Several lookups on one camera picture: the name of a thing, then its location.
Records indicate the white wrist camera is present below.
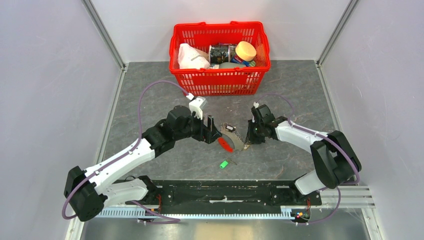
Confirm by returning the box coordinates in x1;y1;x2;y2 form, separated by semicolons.
251;102;261;123
186;93;207;120

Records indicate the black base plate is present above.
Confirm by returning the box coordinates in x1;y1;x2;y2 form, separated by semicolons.
114;179;323;215

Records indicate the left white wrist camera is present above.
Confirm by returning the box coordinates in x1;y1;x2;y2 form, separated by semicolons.
186;93;207;120

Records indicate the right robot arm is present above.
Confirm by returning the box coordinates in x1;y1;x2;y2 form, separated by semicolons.
246;102;362;205

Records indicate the red plastic shopping basket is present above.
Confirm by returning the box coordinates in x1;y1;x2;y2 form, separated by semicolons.
169;21;271;96

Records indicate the black printed can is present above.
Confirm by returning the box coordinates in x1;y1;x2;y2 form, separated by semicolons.
208;44;236;65

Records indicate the left aluminium corner post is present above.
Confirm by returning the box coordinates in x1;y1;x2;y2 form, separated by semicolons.
81;0;127;70

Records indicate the keyring with red fob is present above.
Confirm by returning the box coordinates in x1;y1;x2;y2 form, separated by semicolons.
218;122;251;153

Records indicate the green capped key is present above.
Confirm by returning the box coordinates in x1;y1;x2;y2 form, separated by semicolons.
219;159;237;169

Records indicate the slotted cable duct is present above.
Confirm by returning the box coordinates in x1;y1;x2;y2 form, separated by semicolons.
95;206;295;221

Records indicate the white crumpled bag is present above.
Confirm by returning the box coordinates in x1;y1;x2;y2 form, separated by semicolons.
177;43;210;70

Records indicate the right aluminium corner post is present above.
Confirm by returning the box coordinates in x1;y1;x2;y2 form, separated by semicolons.
315;0;360;67

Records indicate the grey round lid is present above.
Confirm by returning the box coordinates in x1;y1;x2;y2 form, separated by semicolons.
218;62;246;69

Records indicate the aluminium corner post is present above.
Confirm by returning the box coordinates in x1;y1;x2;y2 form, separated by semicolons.
81;0;127;70
315;0;360;67

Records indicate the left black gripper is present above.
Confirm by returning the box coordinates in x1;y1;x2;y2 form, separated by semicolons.
174;109;222;144

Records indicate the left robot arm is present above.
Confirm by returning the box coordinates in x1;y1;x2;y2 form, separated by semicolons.
62;105;222;222

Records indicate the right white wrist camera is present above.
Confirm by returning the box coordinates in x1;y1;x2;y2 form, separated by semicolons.
251;102;261;123

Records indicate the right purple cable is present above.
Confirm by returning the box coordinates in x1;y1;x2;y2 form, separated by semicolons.
255;93;362;226

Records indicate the blue snack packet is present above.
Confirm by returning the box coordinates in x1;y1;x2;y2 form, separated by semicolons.
230;55;256;67

